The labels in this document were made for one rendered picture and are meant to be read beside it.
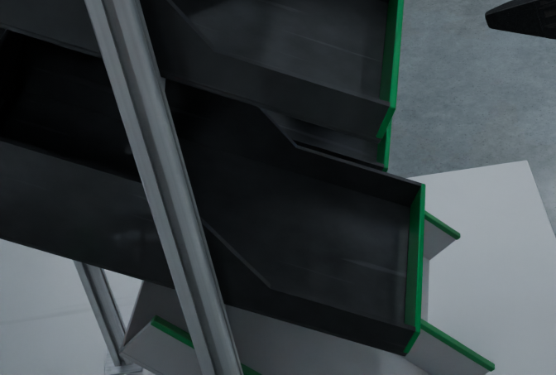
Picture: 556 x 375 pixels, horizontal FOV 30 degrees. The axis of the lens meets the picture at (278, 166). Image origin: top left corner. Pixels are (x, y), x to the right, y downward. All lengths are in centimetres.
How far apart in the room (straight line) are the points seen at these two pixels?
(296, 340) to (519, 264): 43
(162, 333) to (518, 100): 223
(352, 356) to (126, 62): 38
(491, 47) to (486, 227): 187
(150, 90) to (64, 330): 71
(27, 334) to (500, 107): 183
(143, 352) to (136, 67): 24
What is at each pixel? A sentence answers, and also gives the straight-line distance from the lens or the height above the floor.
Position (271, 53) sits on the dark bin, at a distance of 54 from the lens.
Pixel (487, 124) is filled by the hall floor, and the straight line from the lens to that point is 273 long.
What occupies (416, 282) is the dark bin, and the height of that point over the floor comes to 121.
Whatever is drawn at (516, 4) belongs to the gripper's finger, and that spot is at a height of 132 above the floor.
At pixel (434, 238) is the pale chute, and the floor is 102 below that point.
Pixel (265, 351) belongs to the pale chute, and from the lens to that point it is 73.
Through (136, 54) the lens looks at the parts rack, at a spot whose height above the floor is 143.
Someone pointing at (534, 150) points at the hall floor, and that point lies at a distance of 264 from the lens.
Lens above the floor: 166
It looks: 38 degrees down
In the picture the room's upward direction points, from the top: 12 degrees counter-clockwise
